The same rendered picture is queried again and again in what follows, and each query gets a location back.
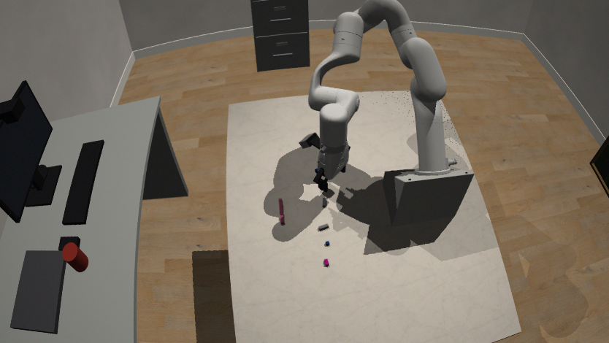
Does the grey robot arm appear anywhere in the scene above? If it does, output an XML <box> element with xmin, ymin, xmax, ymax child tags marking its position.
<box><xmin>299</xmin><ymin>0</ymin><xmax>457</xmax><ymax>176</ymax></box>

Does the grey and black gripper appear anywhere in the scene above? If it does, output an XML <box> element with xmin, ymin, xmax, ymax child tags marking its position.
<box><xmin>313</xmin><ymin>141</ymin><xmax>351</xmax><ymax>192</ymax></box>

